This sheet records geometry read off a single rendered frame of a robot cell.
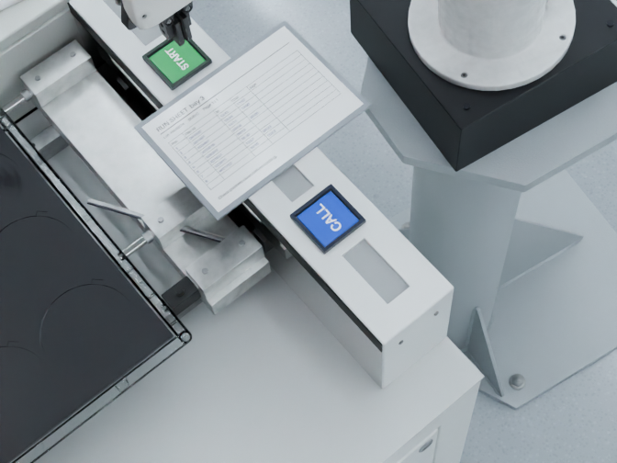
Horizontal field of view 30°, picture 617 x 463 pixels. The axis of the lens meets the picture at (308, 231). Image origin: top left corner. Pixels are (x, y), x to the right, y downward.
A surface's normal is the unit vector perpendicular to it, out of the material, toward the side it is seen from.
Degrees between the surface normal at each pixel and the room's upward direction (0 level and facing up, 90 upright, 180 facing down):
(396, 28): 4
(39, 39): 90
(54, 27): 90
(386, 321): 0
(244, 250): 0
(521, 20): 88
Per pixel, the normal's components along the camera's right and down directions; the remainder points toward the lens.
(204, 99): -0.05, -0.43
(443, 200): -0.51, 0.79
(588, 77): 0.51, 0.77
